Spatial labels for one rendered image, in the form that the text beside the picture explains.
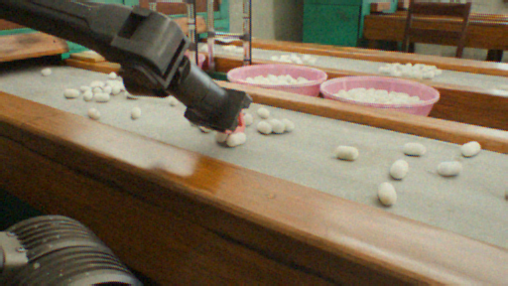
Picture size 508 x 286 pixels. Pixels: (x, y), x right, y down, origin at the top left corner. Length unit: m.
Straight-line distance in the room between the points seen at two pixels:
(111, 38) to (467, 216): 0.48
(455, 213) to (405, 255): 0.16
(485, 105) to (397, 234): 0.69
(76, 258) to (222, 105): 0.35
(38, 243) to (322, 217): 0.27
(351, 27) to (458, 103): 2.53
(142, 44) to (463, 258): 0.42
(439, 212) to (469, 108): 0.58
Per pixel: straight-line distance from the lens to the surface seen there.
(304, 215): 0.44
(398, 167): 0.60
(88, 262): 0.36
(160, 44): 0.52
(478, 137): 0.76
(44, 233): 0.40
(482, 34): 3.32
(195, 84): 0.57
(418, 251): 0.42
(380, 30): 3.50
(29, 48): 1.42
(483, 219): 0.55
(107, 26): 0.55
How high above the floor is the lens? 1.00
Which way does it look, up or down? 21 degrees down
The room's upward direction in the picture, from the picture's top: straight up
